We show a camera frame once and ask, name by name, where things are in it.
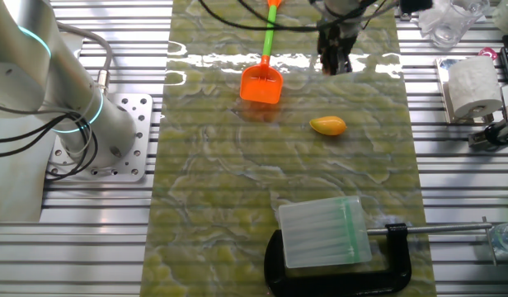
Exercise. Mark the translucent plastic box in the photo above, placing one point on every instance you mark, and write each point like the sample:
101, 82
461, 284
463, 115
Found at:
324, 233

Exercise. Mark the black C-clamp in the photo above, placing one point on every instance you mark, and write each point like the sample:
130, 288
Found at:
398, 255

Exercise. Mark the clear water bottle blue cap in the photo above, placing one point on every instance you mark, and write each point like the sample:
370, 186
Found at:
505, 241

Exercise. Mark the orange green toy shovel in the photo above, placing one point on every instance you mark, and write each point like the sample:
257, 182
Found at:
262, 86

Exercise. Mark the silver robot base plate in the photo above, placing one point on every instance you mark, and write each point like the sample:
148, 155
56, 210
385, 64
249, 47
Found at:
134, 115

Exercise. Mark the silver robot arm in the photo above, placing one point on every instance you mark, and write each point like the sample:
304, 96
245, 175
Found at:
72, 103

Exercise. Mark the green marble pattern mat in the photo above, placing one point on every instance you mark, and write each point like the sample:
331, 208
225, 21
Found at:
221, 185

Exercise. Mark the pink plastic object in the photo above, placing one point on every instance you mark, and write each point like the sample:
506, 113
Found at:
487, 53

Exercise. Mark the small dark metal bracket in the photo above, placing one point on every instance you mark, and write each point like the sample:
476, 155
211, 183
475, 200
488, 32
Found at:
404, 16

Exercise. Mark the pale round container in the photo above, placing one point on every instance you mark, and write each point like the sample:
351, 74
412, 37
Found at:
507, 14

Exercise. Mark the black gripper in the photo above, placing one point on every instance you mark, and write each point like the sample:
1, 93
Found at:
337, 38

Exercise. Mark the yellow toy mango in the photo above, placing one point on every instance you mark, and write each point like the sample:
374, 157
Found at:
328, 125

